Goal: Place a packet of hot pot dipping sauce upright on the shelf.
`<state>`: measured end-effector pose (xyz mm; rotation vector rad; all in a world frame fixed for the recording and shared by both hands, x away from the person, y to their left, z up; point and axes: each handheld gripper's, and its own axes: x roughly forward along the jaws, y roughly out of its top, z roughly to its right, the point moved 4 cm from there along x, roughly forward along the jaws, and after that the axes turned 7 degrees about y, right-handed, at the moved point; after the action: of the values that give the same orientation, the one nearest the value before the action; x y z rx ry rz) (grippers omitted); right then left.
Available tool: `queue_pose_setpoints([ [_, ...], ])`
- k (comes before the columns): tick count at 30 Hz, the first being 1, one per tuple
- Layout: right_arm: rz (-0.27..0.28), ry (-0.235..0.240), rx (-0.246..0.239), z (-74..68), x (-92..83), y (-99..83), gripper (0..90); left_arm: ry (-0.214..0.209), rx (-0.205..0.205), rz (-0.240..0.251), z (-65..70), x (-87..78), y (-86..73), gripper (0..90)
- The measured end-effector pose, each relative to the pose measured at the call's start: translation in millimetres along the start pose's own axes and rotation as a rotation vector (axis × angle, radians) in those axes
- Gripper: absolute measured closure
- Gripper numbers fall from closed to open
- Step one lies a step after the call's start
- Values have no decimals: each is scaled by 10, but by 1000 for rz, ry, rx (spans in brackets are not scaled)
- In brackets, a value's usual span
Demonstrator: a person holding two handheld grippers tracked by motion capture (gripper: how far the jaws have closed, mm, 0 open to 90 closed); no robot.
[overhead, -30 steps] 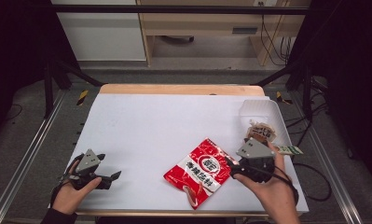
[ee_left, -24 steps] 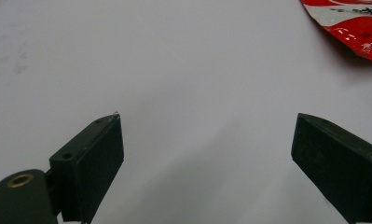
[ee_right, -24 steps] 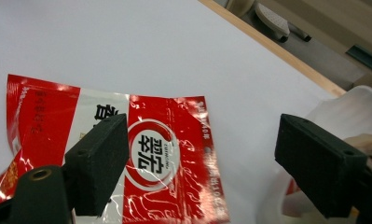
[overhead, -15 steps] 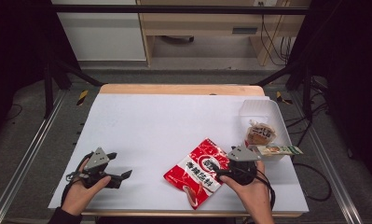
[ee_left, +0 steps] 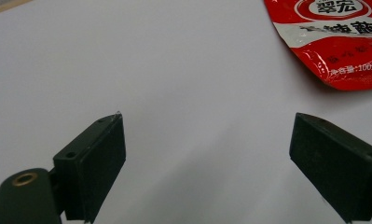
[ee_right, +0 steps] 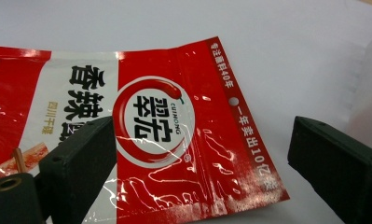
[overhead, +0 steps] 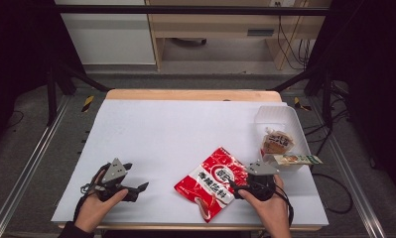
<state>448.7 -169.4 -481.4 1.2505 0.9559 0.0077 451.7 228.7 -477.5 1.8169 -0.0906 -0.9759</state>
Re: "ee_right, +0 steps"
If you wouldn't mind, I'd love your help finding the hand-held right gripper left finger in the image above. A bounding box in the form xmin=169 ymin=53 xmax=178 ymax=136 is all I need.
xmin=38 ymin=115 xmax=118 ymax=224

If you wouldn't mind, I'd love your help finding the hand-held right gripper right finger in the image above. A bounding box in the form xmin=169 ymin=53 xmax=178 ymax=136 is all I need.
xmin=286 ymin=115 xmax=372 ymax=224

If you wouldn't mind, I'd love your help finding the red and white seasoning pouch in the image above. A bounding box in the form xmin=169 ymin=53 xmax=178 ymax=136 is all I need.
xmin=0 ymin=35 xmax=291 ymax=224

